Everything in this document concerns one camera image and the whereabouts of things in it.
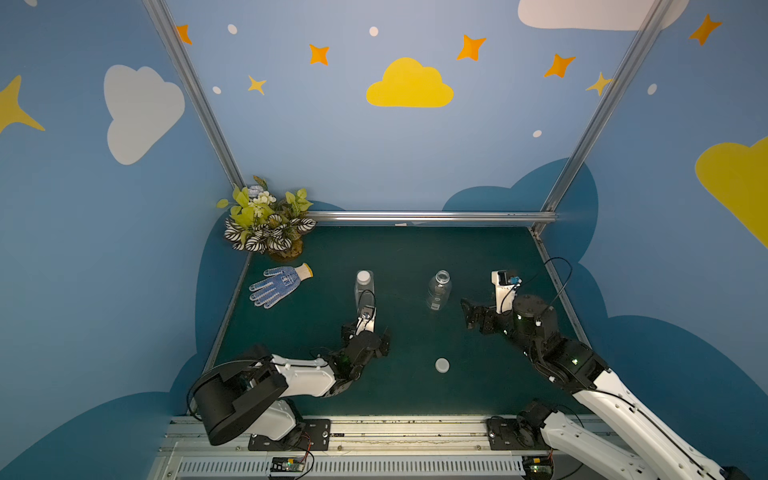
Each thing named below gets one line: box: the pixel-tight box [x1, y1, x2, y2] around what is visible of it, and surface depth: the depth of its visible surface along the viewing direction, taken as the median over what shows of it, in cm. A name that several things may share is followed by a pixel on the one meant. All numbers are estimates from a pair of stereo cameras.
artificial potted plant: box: [216, 176, 316, 261], surface depth 97 cm
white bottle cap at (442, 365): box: [435, 357, 450, 374], surface depth 88 cm
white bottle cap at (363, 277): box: [357, 270, 371, 285], surface depth 90 cm
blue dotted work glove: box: [249, 263, 314, 309], surface depth 106 cm
